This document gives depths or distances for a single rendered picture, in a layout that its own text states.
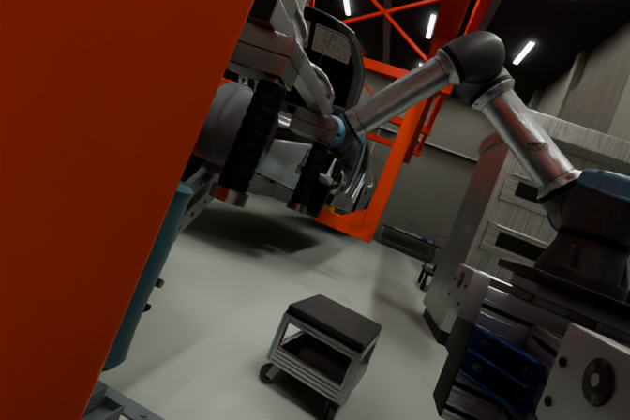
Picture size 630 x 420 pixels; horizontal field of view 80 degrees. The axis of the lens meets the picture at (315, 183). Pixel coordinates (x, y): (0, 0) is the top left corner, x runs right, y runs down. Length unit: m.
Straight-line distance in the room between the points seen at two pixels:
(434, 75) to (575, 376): 0.68
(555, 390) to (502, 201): 3.22
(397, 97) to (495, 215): 2.75
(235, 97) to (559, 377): 0.52
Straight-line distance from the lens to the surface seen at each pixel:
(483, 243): 3.53
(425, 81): 0.93
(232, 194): 0.43
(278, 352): 1.67
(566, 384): 0.41
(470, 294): 0.78
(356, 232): 4.21
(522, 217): 3.66
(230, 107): 0.60
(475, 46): 0.95
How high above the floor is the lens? 0.79
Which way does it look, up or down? 2 degrees up
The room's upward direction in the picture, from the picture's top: 22 degrees clockwise
